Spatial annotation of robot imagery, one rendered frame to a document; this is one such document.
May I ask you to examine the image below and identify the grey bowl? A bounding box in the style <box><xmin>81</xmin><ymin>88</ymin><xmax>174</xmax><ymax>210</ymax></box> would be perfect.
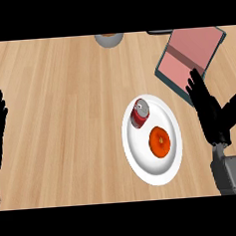
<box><xmin>94</xmin><ymin>32</ymin><xmax>126</xmax><ymax>50</ymax></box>

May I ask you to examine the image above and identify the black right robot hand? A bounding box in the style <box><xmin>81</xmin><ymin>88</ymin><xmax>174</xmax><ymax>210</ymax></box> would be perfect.
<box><xmin>183</xmin><ymin>65</ymin><xmax>236</xmax><ymax>150</ymax></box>

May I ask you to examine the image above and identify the red can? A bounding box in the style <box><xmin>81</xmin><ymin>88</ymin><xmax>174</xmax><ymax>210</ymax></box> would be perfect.
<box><xmin>127</xmin><ymin>97</ymin><xmax>151</xmax><ymax>130</ymax></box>

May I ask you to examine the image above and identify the white plate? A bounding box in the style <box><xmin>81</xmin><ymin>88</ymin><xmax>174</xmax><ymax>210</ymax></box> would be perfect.
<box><xmin>118</xmin><ymin>91</ymin><xmax>186</xmax><ymax>189</ymax></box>

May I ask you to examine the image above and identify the orange squash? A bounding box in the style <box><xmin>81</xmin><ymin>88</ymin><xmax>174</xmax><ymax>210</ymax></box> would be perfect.
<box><xmin>146</xmin><ymin>124</ymin><xmax>172</xmax><ymax>159</ymax></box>

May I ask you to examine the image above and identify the dark flat object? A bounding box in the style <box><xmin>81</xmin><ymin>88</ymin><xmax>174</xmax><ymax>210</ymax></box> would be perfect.
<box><xmin>145</xmin><ymin>28</ymin><xmax>174</xmax><ymax>36</ymax></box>

